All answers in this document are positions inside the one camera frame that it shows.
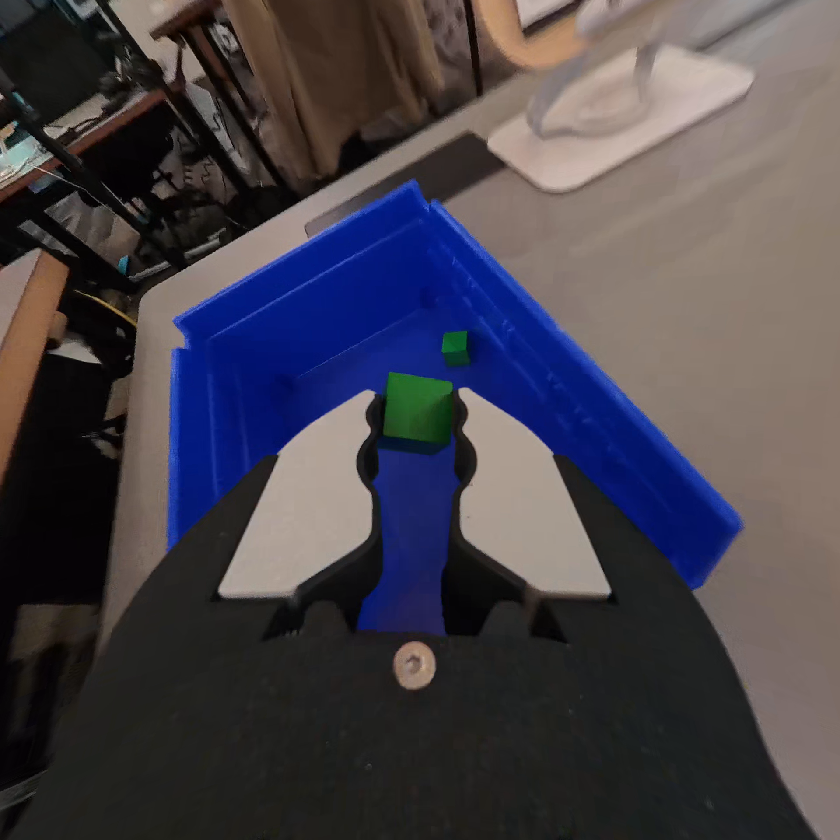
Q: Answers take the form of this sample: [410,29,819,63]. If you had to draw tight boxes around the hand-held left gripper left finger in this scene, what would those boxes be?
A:
[217,388,385,634]

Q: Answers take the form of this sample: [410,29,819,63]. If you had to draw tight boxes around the black metal pole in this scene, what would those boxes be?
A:
[0,66,193,271]

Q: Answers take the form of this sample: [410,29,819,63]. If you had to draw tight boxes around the wood edged grey table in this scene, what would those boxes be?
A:
[0,248,71,488]

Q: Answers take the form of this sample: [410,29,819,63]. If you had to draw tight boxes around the yellow cable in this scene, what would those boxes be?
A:
[71,290,140,330]

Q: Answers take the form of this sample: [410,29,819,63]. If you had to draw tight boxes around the tan hanging coat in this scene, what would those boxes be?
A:
[222,0,448,183]

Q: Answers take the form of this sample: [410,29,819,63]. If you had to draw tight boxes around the black monitor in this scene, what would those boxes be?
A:
[0,0,114,127]

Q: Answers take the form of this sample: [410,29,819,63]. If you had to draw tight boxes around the long wooden table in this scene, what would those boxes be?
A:
[0,84,173,206]

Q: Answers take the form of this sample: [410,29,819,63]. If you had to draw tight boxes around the blue plastic bin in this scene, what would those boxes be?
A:
[167,179,745,634]

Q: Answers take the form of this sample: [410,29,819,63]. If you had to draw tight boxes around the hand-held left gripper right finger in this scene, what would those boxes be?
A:
[443,387,613,634]

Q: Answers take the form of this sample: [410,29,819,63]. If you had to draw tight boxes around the small wooden table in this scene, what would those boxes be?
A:
[150,0,291,193]

